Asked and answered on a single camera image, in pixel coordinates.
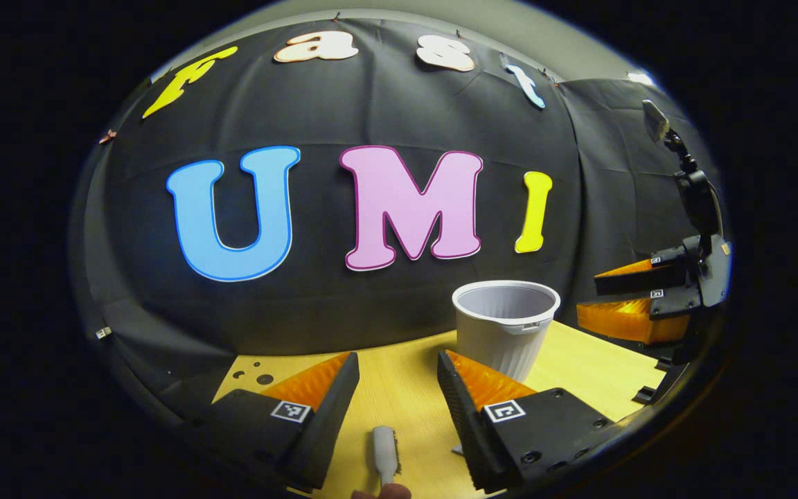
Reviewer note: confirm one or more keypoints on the white ribbed garbage bin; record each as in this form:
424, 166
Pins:
503, 333

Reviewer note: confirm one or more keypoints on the yellow wooden desktop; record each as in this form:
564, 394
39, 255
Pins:
399, 388

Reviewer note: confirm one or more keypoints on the black backdrop cloth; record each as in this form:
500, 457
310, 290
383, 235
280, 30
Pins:
371, 312

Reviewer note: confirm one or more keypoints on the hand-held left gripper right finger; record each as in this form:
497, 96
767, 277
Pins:
468, 423

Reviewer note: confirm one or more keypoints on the small grey broom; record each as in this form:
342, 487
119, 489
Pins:
384, 450

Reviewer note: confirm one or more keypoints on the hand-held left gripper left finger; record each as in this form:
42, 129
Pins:
330, 423

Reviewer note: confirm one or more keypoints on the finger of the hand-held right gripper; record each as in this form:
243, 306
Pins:
648, 281
676, 303

